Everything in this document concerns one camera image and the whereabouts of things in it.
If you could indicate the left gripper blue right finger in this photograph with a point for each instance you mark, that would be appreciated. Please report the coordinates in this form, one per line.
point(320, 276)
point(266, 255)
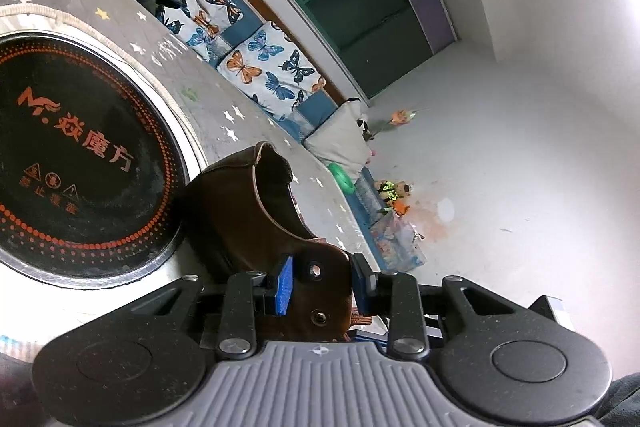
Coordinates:
point(396, 297)

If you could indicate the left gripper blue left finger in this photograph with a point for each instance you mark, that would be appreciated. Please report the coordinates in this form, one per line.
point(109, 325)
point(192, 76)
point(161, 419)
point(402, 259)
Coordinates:
point(253, 299)

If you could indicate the brown leather shoe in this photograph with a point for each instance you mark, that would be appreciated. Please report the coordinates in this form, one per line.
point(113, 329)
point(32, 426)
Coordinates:
point(239, 215)

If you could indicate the brown shoelace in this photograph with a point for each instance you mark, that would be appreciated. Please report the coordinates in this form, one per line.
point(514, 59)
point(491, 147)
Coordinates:
point(358, 321)

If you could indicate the plastic toy bag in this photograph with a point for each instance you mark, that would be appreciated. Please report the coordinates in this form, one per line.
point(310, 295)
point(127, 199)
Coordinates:
point(397, 245)

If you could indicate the plush toy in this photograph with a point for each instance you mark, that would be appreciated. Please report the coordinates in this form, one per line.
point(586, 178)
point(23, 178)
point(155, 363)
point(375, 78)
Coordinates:
point(394, 195)

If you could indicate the green ball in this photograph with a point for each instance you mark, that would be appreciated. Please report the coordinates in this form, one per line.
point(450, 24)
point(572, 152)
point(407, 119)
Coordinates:
point(342, 178)

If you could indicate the beige cushion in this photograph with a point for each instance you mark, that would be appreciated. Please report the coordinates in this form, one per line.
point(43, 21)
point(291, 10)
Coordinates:
point(340, 139)

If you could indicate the blue sofa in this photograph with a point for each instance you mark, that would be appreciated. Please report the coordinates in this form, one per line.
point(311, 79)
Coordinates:
point(304, 120)

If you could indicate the colourful flower toy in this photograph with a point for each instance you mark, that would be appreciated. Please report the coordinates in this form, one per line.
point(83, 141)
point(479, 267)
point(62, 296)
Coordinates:
point(399, 118)

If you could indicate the round induction cooktop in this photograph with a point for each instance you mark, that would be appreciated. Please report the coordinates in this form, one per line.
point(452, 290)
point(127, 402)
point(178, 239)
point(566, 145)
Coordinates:
point(94, 155)

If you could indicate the butterfly pillow right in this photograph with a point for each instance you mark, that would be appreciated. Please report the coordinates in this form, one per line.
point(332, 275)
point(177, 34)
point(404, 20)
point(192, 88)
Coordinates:
point(270, 69)

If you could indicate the butterfly pillow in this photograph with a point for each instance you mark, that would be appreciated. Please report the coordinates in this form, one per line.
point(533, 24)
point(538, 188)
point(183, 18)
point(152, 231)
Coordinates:
point(200, 24)
point(270, 69)

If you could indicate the butterfly pillow left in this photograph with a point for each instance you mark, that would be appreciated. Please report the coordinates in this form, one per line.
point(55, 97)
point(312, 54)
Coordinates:
point(200, 24)

